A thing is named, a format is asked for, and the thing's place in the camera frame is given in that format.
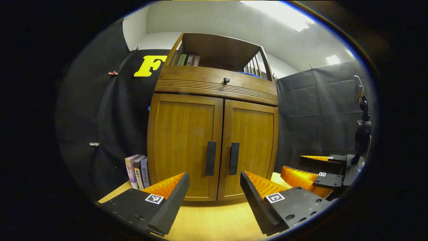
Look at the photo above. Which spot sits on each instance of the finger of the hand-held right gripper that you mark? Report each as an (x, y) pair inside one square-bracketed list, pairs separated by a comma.
[(321, 164), (301, 179)]

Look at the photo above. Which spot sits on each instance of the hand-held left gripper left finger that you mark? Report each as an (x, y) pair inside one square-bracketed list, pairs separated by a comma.
[(174, 204)]

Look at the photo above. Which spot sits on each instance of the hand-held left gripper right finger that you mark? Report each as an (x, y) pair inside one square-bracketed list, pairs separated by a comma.
[(255, 204)]

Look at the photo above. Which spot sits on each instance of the wooden cabinet door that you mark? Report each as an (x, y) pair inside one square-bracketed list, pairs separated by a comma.
[(254, 144), (180, 147)]

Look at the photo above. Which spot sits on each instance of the wooden double-door shoe cabinet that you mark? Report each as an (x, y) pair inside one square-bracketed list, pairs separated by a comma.
[(217, 50)]

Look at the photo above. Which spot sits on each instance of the wooden cabinet drawer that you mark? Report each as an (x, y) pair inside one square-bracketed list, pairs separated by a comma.
[(200, 78)]

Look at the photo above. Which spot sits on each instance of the blue-grey book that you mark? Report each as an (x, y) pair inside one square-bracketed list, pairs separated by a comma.
[(145, 172)]

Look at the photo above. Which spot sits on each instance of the dark book with yellow spine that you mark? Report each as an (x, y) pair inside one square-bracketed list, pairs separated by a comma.
[(139, 174)]

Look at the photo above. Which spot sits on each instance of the lavender book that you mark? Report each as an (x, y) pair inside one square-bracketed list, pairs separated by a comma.
[(131, 170)]

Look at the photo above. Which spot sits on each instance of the small ceiling light panel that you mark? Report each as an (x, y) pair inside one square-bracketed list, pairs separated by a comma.
[(332, 60)]

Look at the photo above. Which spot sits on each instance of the black backdrop cloth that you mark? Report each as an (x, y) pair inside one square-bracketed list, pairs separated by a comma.
[(100, 117)]

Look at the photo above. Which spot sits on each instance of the blue cloth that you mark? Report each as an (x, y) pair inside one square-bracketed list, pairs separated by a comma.
[(249, 74)]

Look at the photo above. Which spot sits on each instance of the large ceiling light panel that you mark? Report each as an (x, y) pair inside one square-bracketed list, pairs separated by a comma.
[(284, 15)]

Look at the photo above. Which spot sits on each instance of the dark brown book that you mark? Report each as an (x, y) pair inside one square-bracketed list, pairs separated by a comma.
[(190, 60)]

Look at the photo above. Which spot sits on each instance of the reddish brown book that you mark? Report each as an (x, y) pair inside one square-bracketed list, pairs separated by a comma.
[(196, 61)]

